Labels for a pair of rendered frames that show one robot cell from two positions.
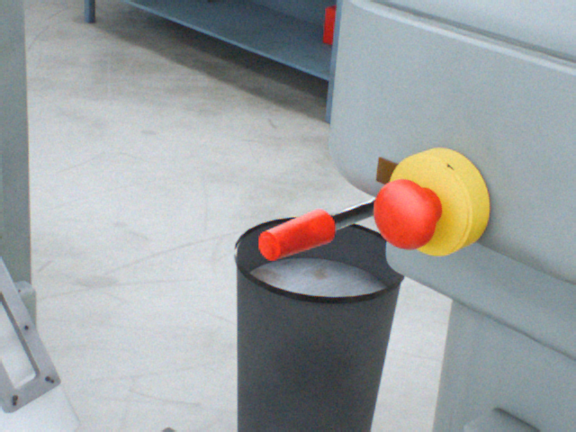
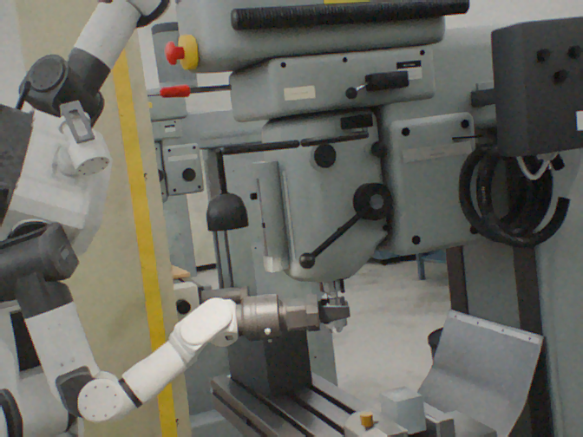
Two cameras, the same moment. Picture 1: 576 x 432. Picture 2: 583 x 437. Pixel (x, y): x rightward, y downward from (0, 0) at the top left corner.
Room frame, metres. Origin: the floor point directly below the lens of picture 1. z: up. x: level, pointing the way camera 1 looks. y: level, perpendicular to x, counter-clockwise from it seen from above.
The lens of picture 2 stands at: (-0.68, -0.84, 1.60)
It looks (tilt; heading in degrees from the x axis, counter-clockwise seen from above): 6 degrees down; 24
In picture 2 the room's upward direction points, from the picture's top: 7 degrees counter-clockwise
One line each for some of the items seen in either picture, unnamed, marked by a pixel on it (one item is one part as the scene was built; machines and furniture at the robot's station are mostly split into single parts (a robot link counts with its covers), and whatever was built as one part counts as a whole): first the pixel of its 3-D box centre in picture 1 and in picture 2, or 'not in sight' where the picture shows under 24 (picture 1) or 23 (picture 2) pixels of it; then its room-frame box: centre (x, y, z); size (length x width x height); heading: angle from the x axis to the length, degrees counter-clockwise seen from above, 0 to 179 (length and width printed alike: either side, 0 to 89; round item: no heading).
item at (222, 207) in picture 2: not in sight; (225, 210); (0.53, -0.16, 1.48); 0.07 x 0.07 x 0.06
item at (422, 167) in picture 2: not in sight; (407, 182); (0.90, -0.38, 1.47); 0.24 x 0.19 x 0.26; 47
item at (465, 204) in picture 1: (437, 202); (188, 52); (0.59, -0.09, 1.76); 0.06 x 0.02 x 0.06; 47
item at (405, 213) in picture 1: (411, 211); (175, 53); (0.57, -0.07, 1.76); 0.04 x 0.03 x 0.04; 47
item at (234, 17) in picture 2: not in sight; (354, 12); (0.68, -0.38, 1.79); 0.45 x 0.04 x 0.04; 137
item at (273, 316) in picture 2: not in sight; (288, 316); (0.72, -0.16, 1.24); 0.13 x 0.12 x 0.10; 23
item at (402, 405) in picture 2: not in sight; (402, 410); (0.60, -0.41, 1.10); 0.06 x 0.05 x 0.06; 46
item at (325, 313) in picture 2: not in sight; (334, 313); (0.73, -0.26, 1.24); 0.06 x 0.02 x 0.03; 113
